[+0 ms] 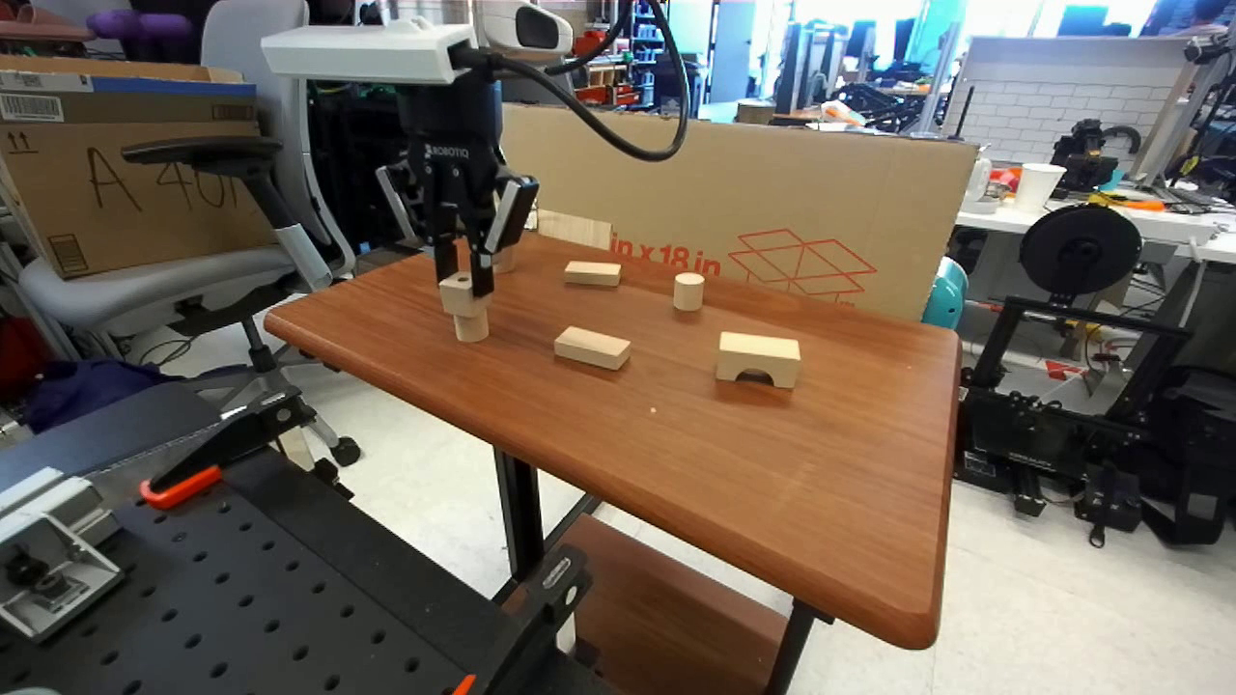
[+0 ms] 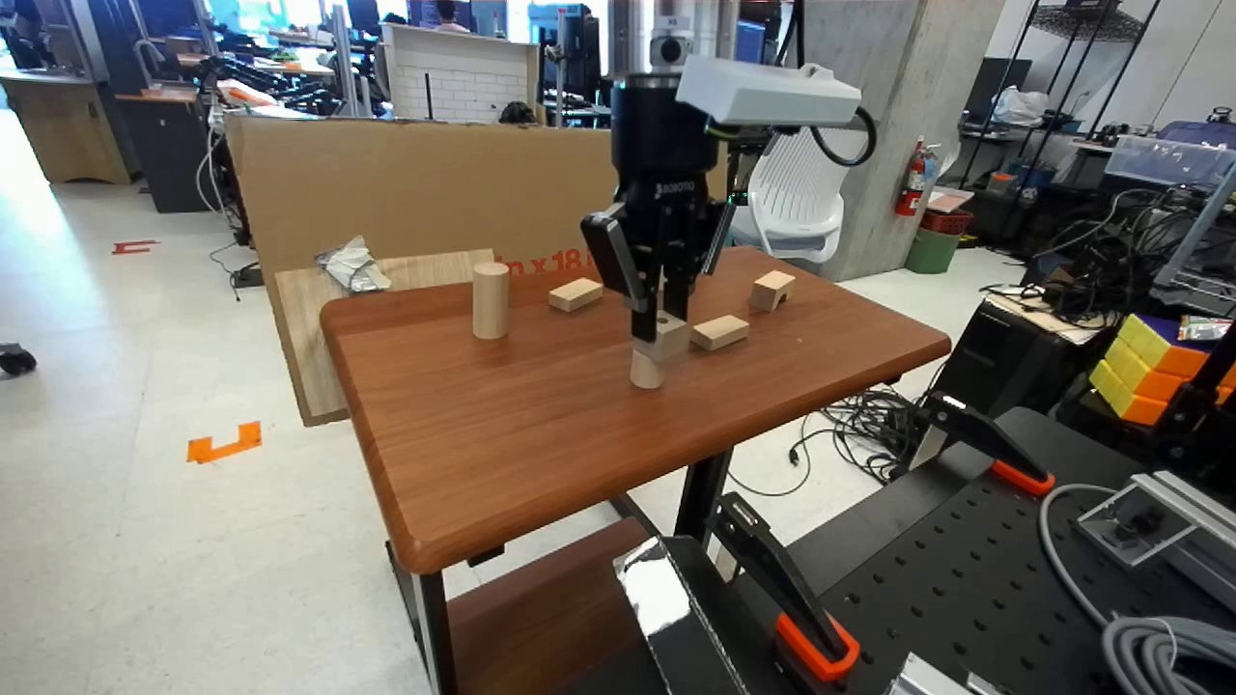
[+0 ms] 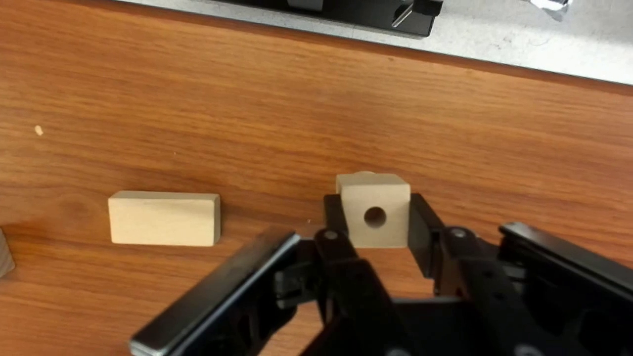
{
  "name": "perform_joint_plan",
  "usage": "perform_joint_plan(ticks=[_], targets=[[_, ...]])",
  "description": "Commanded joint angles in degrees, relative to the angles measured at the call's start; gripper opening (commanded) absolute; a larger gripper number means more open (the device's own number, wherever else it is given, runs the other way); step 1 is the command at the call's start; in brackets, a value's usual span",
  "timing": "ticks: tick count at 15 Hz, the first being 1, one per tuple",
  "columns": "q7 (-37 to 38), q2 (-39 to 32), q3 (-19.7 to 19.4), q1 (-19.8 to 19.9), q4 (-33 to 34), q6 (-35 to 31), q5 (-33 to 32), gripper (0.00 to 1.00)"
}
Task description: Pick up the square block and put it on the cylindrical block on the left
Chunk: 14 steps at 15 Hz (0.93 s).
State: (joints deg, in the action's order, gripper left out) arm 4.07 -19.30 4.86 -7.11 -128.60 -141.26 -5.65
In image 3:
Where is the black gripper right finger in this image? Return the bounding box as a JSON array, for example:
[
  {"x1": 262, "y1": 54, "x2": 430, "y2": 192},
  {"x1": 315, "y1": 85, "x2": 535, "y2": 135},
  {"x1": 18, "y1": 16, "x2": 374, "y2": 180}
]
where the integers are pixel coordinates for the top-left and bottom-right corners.
[{"x1": 408, "y1": 192, "x2": 633, "y2": 356}]

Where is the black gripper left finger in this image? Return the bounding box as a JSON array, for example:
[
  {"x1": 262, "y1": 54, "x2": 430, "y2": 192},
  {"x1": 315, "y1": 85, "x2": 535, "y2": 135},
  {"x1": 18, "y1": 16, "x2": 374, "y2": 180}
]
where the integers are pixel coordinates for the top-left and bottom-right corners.
[{"x1": 127, "y1": 192, "x2": 398, "y2": 356}]

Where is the wooden cube with round hole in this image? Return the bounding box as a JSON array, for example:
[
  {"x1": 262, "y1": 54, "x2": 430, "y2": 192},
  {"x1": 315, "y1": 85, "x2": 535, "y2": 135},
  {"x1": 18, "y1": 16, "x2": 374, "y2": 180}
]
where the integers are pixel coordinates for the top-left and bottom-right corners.
[{"x1": 335, "y1": 170, "x2": 414, "y2": 252}]

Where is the flat wooden base block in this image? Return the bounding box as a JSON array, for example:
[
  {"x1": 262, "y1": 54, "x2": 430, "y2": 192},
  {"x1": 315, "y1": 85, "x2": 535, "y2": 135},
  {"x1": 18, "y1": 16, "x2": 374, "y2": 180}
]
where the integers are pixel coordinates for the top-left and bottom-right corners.
[{"x1": 107, "y1": 190, "x2": 222, "y2": 250}]

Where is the wooden arch block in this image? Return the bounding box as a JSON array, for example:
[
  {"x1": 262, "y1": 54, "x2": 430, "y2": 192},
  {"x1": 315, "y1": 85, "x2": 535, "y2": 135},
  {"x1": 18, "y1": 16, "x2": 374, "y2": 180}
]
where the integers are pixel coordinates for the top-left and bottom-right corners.
[{"x1": 0, "y1": 226, "x2": 18, "y2": 281}]

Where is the black clamp with orange handle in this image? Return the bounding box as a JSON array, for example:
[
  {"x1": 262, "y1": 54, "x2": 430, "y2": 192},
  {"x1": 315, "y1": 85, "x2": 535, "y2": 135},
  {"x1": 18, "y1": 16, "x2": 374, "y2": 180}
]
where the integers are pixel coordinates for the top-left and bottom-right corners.
[{"x1": 224, "y1": 0, "x2": 446, "y2": 40}]

